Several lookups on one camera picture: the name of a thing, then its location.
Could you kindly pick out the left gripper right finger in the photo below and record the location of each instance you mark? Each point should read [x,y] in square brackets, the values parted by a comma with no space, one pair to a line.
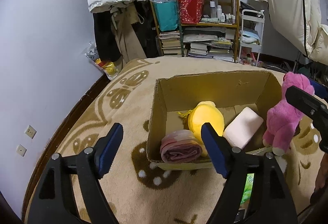
[270,201]

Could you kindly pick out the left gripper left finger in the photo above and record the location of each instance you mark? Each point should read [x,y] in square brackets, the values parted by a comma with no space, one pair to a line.
[54,200]

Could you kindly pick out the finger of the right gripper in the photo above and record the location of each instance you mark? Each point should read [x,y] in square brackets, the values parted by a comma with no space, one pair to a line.
[320,90]
[308,105]

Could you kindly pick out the green tissue pack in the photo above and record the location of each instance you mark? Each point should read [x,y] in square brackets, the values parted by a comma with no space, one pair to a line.
[248,188]

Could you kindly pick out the pink bear plush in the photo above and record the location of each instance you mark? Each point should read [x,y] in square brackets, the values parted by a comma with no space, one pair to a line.
[283,119]

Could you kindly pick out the yellow plush toy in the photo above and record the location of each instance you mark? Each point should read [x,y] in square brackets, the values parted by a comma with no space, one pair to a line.
[205,111]

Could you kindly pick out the pink towel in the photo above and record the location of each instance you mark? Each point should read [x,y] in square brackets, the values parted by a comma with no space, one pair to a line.
[180,146]

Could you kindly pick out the black and white fluffy plush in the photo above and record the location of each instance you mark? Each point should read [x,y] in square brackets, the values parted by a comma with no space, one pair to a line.
[282,162]

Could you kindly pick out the person's right hand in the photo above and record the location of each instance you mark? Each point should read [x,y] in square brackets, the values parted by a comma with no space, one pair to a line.
[321,180]

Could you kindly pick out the beige patterned blanket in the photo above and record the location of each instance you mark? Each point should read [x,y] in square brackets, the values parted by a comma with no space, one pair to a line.
[138,191]

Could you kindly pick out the white rolling cart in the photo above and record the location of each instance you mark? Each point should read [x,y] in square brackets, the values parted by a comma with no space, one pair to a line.
[251,36]

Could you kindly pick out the pile of books right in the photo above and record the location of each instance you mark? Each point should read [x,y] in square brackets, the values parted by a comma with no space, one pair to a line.
[210,42]

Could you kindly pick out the wooden bookshelf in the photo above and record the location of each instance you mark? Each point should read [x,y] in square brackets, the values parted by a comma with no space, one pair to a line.
[216,13]

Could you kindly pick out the open cardboard box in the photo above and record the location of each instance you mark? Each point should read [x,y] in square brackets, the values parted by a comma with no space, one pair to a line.
[188,101]

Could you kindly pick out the plastic bag with yellow toy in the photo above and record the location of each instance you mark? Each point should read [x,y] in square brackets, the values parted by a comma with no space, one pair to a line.
[106,67]

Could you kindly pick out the red gift bag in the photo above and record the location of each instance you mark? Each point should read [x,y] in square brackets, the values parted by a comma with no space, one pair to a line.
[191,11]

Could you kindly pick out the stack of books left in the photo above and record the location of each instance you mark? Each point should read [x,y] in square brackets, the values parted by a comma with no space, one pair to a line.
[170,43]

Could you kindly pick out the black coat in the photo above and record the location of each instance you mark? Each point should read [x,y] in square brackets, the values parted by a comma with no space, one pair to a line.
[104,38]

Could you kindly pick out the teal bag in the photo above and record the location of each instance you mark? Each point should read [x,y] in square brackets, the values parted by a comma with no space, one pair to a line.
[166,14]

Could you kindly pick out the beige trench coat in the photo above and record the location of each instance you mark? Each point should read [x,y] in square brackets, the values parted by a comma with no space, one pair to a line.
[128,43]

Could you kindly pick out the wall socket lower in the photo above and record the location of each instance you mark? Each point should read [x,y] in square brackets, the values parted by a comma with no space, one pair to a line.
[21,150]

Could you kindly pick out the wall socket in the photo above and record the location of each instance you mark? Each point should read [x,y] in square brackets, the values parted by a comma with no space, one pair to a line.
[21,150]
[30,132]

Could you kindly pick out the wall socket upper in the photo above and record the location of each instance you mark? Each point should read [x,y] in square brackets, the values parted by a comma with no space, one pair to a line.
[30,132]

